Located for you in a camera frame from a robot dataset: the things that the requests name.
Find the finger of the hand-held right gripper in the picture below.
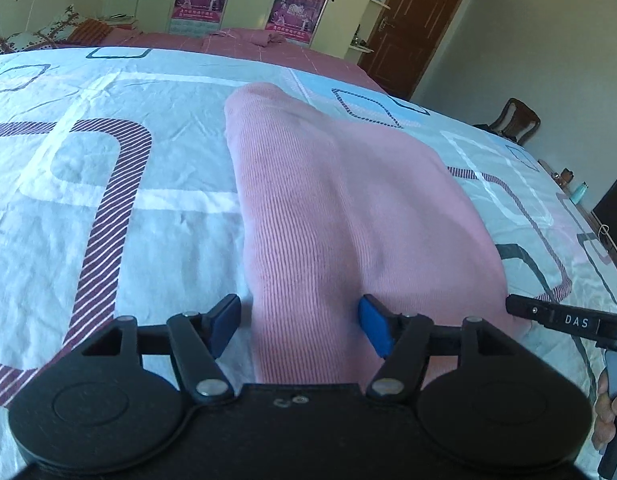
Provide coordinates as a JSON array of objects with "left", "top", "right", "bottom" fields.
[{"left": 505, "top": 294, "right": 604, "bottom": 333}]

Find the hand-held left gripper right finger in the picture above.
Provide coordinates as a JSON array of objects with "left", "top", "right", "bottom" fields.
[{"left": 358, "top": 294, "right": 519, "bottom": 405}]

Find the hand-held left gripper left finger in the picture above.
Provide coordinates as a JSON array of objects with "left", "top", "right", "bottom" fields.
[{"left": 81, "top": 294, "right": 240, "bottom": 406}]

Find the pink knit sweater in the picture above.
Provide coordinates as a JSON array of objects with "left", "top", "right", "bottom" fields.
[{"left": 223, "top": 81, "right": 521, "bottom": 393}]

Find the person's right hand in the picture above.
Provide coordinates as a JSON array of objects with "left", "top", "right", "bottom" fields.
[{"left": 591, "top": 371, "right": 617, "bottom": 455}]

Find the dark flat screen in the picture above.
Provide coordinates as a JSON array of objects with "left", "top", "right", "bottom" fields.
[{"left": 591, "top": 162, "right": 617, "bottom": 275}]

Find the patterned light bedsheet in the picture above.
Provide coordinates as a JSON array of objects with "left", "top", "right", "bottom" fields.
[{"left": 0, "top": 46, "right": 617, "bottom": 480}]

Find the brown wooden chair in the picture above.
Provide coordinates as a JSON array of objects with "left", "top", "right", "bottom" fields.
[{"left": 472, "top": 97, "right": 541, "bottom": 147}]

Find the pink checked bedspread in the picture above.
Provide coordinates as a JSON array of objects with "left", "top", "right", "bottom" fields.
[{"left": 108, "top": 27, "right": 389, "bottom": 93}]

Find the crumpled pink cloth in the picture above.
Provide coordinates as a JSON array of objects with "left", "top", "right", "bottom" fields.
[{"left": 203, "top": 28, "right": 289, "bottom": 48}]

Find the brown wooden door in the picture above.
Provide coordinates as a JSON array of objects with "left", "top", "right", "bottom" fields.
[{"left": 357, "top": 0, "right": 474, "bottom": 102}]

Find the pale yellow corner shelf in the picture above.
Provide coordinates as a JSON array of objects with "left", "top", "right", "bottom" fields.
[{"left": 345, "top": 0, "right": 410, "bottom": 59}]

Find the stack of books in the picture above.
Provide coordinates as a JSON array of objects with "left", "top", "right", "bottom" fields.
[{"left": 99, "top": 12, "right": 140, "bottom": 32}]

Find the orange woven cushion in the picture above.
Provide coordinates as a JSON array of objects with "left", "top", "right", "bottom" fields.
[{"left": 67, "top": 17, "right": 110, "bottom": 44}]

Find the white floral pillow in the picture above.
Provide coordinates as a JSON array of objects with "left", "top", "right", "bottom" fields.
[{"left": 0, "top": 5, "right": 82, "bottom": 57}]

